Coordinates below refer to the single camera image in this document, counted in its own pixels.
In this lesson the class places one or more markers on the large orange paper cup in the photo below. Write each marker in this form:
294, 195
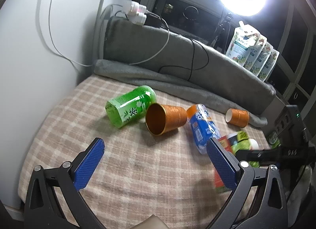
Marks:
164, 118

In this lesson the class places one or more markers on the blue Arctic Ocean bottle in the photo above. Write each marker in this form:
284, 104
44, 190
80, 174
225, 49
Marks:
202, 126

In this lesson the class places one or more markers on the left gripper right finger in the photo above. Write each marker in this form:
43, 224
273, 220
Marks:
257, 198

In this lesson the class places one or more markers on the grapefruit green tea bottle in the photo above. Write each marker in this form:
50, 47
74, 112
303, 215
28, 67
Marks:
232, 143

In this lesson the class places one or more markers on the refill pouch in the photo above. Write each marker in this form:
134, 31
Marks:
244, 38
255, 51
269, 65
261, 59

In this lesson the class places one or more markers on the white power strip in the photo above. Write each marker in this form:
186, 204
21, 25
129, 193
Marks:
135, 12

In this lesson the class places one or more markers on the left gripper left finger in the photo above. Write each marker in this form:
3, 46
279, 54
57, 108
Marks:
42, 207

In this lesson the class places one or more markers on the small orange paper cup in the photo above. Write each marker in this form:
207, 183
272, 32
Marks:
239, 118

